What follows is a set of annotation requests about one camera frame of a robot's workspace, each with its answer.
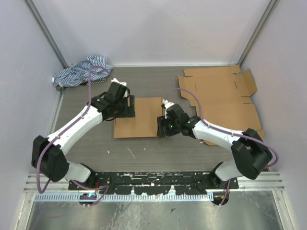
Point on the brown cardboard box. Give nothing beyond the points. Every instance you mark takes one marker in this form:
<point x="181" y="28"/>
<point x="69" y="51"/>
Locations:
<point x="144" y="123"/>

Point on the blue striped crumpled cloth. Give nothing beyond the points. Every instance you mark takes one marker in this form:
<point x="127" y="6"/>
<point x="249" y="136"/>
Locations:
<point x="93" y="69"/>

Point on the stacked brown cardboard blanks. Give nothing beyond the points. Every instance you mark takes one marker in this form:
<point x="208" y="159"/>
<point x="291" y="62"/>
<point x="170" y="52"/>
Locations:
<point x="222" y="96"/>

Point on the aluminium frame rail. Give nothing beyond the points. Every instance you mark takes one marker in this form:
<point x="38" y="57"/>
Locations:
<point x="31" y="186"/>

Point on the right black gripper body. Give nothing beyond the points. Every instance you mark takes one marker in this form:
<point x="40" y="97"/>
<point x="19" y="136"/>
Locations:
<point x="171" y="128"/>

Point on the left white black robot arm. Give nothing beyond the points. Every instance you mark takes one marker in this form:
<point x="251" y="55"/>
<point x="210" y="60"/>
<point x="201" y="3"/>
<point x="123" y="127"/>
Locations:
<point x="48" y="154"/>

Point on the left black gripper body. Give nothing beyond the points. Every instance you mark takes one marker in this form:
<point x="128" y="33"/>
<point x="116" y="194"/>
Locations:
<point x="123" y="110"/>

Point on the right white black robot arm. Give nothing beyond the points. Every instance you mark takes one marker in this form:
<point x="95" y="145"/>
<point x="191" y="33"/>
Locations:
<point x="250" y="155"/>

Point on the slotted grey cable duct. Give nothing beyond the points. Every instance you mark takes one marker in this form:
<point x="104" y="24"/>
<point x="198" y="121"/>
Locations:
<point x="80" y="196"/>

